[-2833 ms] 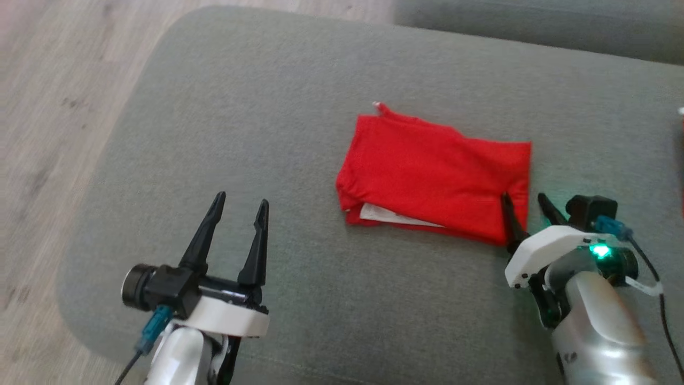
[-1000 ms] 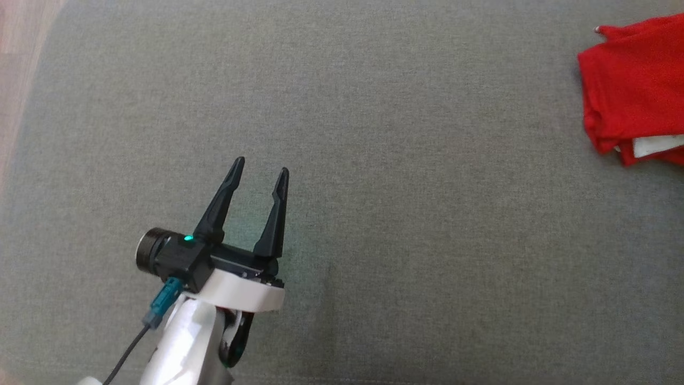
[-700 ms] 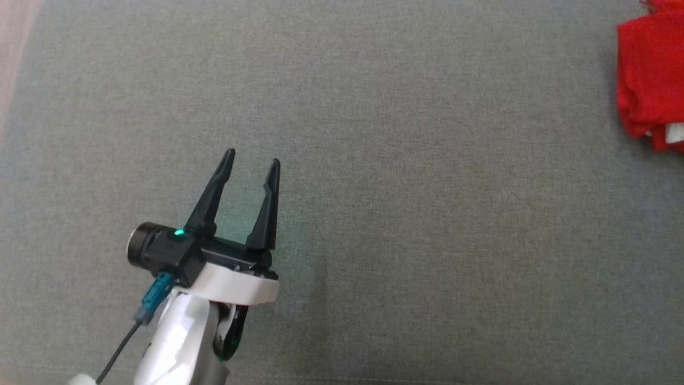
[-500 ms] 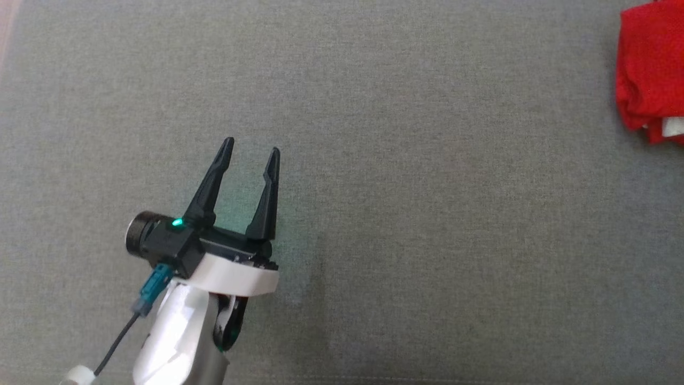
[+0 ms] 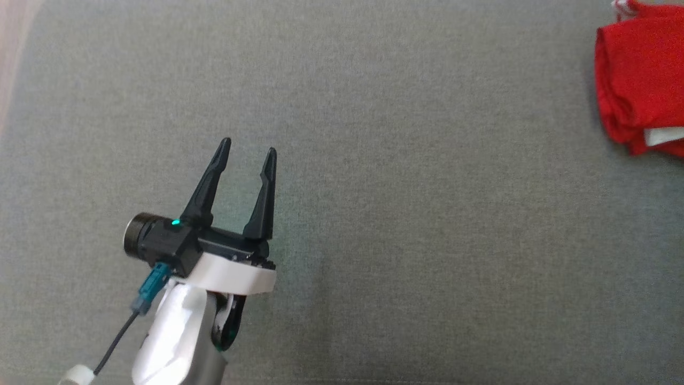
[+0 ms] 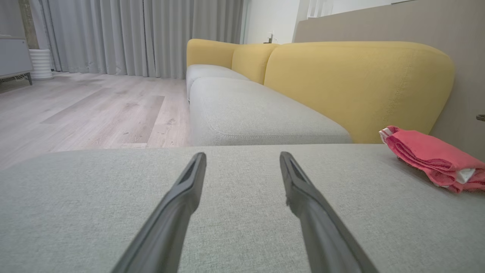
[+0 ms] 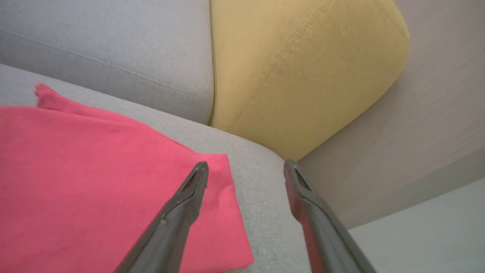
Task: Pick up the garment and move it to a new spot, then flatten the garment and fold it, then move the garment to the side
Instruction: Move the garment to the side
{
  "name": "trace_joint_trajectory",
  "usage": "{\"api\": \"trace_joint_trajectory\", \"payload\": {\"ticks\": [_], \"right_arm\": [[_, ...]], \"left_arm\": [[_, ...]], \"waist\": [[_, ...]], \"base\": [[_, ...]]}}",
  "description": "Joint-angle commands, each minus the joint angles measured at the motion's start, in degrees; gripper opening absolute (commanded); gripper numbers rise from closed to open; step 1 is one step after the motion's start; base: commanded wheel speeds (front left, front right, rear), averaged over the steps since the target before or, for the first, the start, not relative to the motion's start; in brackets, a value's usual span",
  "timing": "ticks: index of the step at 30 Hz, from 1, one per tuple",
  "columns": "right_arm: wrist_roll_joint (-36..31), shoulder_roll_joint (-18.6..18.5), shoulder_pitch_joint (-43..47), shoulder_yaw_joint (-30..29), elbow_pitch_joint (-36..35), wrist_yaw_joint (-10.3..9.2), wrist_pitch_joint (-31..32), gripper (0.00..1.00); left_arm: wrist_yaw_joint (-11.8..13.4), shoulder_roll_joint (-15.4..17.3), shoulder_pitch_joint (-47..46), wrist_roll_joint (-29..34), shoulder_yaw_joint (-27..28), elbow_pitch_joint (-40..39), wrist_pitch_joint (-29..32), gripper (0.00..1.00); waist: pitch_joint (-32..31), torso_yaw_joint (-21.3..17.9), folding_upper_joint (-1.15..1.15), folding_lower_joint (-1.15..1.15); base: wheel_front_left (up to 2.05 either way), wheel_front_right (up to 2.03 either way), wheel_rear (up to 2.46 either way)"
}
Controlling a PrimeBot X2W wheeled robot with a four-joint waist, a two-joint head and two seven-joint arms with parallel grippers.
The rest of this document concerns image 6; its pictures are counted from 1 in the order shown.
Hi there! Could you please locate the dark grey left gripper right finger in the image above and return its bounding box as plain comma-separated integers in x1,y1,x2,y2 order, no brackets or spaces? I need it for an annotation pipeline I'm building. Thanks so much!
279,151,379,273

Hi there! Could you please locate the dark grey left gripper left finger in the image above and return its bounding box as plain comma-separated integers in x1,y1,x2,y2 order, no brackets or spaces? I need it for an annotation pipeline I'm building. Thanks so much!
112,152,207,273

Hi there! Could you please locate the red jersey with BULLS print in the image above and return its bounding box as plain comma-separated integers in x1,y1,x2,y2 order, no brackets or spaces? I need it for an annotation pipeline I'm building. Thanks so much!
379,126,485,194

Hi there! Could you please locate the yellow and grey sofa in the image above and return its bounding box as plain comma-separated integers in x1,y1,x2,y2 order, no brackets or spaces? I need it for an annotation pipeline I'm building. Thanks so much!
0,144,485,273

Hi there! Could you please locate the grey sofa seat cushion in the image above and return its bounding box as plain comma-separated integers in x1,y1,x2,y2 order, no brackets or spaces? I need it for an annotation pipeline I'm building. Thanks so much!
186,64,250,101
189,78,353,146

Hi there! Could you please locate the wide yellow sofa back cushion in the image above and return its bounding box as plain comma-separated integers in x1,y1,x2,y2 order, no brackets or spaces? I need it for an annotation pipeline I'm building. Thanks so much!
264,41,455,144

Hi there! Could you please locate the narrow yellow sofa back cushion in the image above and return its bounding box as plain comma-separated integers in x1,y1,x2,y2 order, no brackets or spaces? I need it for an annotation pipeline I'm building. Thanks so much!
231,44,281,85

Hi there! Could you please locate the grey pleated curtain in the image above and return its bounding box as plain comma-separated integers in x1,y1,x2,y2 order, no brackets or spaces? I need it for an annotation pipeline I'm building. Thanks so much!
30,0,245,79

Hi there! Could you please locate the white ribbed floor vase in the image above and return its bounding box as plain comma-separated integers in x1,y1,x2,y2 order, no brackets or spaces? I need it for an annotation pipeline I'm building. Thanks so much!
29,49,53,80

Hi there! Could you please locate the white railing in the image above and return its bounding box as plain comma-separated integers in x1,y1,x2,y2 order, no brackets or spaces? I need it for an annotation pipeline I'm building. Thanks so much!
307,0,334,18

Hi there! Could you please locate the pale green low cabinet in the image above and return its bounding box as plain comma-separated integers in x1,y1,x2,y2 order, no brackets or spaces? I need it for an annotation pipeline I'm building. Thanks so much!
0,35,34,86

